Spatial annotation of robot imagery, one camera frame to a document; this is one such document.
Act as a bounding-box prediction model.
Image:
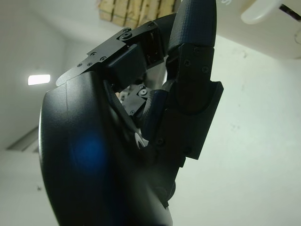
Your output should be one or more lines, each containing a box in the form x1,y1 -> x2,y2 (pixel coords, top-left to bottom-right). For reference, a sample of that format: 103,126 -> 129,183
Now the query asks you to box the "ceiling light panel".
27,74 -> 51,86

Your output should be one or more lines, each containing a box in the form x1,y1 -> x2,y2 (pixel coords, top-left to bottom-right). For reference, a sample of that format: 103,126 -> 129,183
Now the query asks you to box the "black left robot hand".
39,0 -> 223,226

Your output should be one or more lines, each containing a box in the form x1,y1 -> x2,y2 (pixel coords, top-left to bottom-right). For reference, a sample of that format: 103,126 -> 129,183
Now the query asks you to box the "wooden crate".
95,0 -> 182,28

